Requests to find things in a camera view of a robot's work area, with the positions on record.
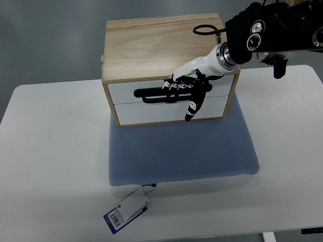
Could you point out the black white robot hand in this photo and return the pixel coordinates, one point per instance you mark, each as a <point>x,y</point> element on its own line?
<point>195,76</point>

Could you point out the black drawer handle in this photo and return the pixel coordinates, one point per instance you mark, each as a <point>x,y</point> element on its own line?
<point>163,95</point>

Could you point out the white drawer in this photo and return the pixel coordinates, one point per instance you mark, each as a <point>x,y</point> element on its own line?
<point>143,113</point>
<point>122,93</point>

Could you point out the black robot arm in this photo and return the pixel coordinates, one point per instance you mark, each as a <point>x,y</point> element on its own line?
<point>274,32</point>

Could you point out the wooden drawer cabinet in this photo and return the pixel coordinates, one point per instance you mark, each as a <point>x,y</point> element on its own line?
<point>148,49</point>

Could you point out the blue grey cushion mat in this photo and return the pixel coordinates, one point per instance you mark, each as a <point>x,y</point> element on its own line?
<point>153,154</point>

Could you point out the white blue price tag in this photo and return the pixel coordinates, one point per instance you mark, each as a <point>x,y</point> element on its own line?
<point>127,210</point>

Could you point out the white table leg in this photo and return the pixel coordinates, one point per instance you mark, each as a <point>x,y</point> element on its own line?
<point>268,237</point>

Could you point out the black table controller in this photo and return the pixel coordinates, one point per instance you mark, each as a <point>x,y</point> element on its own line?
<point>312,230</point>

